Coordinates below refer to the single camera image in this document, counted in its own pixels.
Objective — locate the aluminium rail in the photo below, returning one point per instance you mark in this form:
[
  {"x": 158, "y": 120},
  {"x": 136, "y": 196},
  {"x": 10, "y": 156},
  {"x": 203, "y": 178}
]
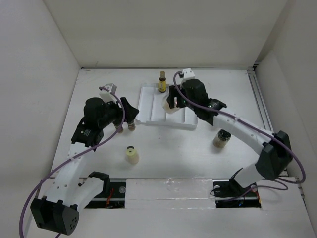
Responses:
[
  {"x": 259, "y": 99},
  {"x": 169, "y": 193}
]

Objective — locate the front aluminium rail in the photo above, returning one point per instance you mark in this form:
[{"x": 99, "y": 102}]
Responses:
[{"x": 169, "y": 193}]

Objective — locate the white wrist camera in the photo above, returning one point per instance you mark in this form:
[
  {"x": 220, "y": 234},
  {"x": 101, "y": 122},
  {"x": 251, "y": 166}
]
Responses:
[
  {"x": 107, "y": 92},
  {"x": 187, "y": 74}
]

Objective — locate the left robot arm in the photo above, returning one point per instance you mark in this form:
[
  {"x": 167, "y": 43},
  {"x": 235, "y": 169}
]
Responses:
[{"x": 59, "y": 208}]

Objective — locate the glass jar with metal rim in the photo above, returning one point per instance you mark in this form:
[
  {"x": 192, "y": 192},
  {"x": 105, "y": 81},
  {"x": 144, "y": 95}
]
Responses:
[{"x": 166, "y": 107}]

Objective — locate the brown granule black cap shaker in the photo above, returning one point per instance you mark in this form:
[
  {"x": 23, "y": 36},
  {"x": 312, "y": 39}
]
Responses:
[{"x": 221, "y": 139}]

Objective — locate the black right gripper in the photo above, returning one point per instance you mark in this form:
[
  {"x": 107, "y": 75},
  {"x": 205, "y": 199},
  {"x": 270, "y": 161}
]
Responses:
[{"x": 173, "y": 92}]

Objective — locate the cream yellow cap bottle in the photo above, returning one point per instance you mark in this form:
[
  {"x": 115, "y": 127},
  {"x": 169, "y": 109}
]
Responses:
[{"x": 132, "y": 155}]

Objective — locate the white divided organizer tray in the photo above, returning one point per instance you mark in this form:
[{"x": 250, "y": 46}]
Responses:
[{"x": 151, "y": 111}]

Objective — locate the aluminium rail right side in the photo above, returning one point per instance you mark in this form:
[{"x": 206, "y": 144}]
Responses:
[{"x": 259, "y": 99}]

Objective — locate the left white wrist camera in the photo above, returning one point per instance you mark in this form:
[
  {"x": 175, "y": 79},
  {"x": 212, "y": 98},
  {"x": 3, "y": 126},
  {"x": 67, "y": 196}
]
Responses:
[{"x": 107, "y": 92}]

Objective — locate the yellow label sauce bottle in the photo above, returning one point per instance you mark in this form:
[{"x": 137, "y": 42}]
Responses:
[{"x": 162, "y": 82}]

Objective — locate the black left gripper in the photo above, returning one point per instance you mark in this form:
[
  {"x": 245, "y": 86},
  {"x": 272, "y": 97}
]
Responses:
[{"x": 118, "y": 109}]

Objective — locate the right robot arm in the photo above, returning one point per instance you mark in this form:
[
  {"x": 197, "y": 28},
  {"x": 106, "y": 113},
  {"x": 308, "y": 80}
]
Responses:
[{"x": 273, "y": 149}]

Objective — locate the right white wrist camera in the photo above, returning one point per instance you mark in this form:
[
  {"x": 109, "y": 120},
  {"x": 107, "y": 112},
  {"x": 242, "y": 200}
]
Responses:
[{"x": 187, "y": 74}]

